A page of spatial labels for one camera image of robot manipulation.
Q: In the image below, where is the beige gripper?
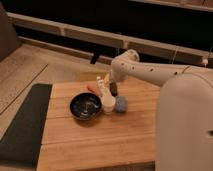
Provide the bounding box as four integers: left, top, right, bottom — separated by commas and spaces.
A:
96, 76, 111, 96

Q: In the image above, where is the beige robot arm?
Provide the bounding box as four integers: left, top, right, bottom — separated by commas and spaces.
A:
109, 49, 213, 171

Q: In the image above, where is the dark brown bottle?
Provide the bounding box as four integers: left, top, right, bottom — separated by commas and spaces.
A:
110, 82, 118, 97

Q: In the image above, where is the white plastic bottle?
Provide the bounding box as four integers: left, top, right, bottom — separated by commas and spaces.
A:
101, 88, 116, 114

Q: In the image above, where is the dark ceramic bowl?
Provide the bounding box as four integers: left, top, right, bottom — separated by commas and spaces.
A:
69, 92, 102, 121

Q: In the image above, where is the orange carrot toy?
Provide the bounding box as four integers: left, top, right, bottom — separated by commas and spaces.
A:
86, 85, 99, 95

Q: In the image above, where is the blue sponge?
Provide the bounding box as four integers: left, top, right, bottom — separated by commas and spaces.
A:
115, 96, 127, 113

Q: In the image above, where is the black floor mat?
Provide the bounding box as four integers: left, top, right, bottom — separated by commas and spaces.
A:
0, 84, 52, 166

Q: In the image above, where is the white wooden shelf rail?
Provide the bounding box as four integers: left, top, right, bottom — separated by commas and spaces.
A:
7, 12, 213, 64

